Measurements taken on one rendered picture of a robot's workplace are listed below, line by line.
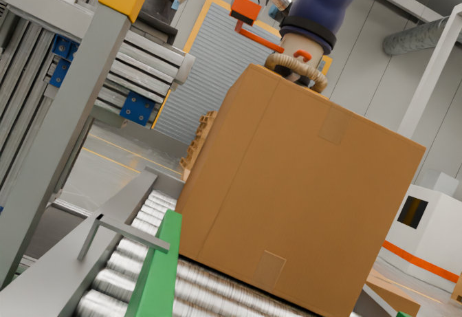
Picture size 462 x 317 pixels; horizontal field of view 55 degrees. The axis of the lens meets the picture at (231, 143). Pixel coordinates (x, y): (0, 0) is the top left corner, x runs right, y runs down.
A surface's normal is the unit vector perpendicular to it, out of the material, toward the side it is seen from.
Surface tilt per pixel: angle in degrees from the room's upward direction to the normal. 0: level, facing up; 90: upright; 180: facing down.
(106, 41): 90
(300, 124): 90
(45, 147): 90
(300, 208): 90
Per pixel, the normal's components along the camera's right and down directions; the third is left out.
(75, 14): 0.18, 0.07
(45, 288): 0.42, -0.91
